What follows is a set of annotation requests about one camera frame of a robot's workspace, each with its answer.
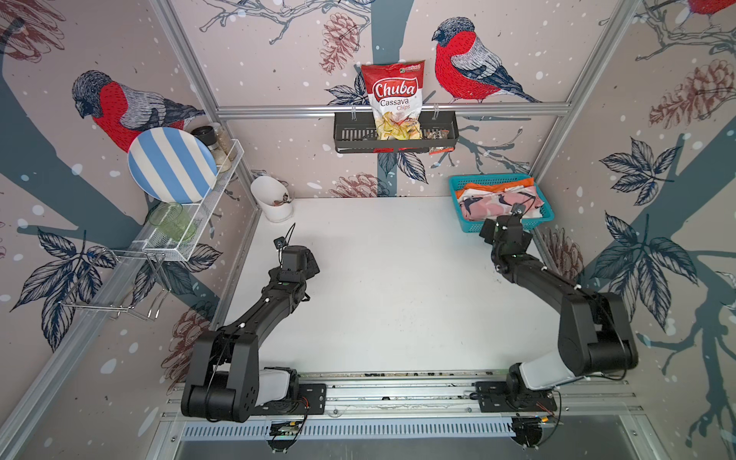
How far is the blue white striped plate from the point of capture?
0.68m

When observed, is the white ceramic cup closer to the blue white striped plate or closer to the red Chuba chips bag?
the blue white striped plate

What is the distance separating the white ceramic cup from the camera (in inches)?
42.1

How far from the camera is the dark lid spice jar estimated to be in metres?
0.80

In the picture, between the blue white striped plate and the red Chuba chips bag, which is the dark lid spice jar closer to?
the blue white striped plate

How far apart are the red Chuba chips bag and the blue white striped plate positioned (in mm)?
511

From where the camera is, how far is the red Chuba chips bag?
808 mm

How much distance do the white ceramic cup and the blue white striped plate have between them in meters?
0.26
